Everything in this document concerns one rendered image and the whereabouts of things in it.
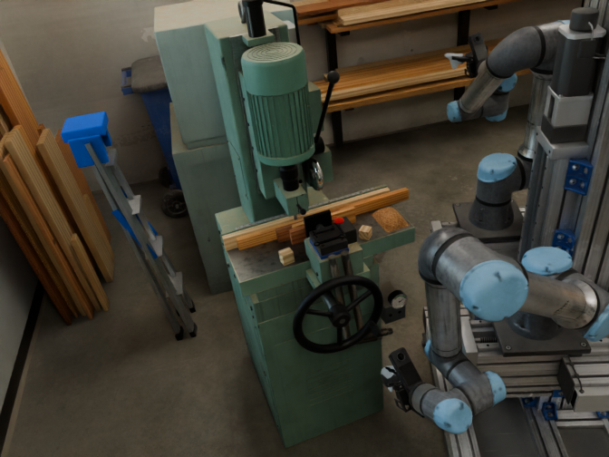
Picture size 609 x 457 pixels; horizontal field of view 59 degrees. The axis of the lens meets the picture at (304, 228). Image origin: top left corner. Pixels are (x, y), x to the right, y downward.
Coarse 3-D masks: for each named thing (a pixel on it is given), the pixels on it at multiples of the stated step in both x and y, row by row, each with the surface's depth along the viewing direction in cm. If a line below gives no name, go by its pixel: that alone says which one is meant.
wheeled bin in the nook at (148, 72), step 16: (144, 64) 329; (160, 64) 324; (144, 80) 307; (160, 80) 307; (144, 96) 311; (160, 96) 313; (160, 112) 319; (160, 128) 325; (160, 144) 332; (160, 176) 385; (176, 176) 348; (176, 192) 351; (176, 208) 354
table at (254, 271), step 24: (360, 216) 184; (288, 240) 177; (360, 240) 172; (384, 240) 174; (408, 240) 177; (240, 264) 169; (264, 264) 168; (288, 264) 167; (240, 288) 164; (264, 288) 167
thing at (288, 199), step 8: (280, 184) 173; (280, 192) 171; (288, 192) 169; (296, 192) 168; (304, 192) 168; (280, 200) 175; (288, 200) 166; (296, 200) 168; (304, 200) 169; (288, 208) 168; (296, 208) 169; (304, 208) 170; (288, 216) 170
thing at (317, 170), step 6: (312, 162) 182; (318, 162) 182; (312, 168) 183; (318, 168) 180; (312, 174) 184; (318, 174) 180; (312, 180) 188; (318, 180) 181; (312, 186) 189; (318, 186) 183
